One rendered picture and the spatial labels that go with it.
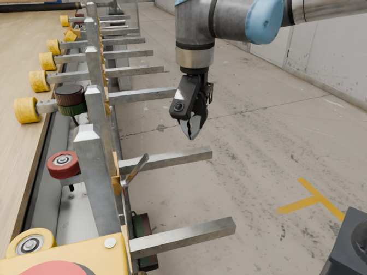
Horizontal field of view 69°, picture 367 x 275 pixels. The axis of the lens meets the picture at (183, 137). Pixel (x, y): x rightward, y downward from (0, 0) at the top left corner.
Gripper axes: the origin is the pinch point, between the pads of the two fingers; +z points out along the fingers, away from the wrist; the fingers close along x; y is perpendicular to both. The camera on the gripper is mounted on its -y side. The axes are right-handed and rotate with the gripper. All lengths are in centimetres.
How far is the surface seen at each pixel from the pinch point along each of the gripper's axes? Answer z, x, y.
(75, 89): -18.4, 18.8, -18.4
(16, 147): 2.8, 44.5, -20.6
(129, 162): 6.9, 14.5, -9.5
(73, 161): 2.2, 24.5, -19.4
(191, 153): 6.9, 0.3, 1.9
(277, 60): 85, 10, 355
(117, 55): -2, 59, 49
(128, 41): -2, 69, 73
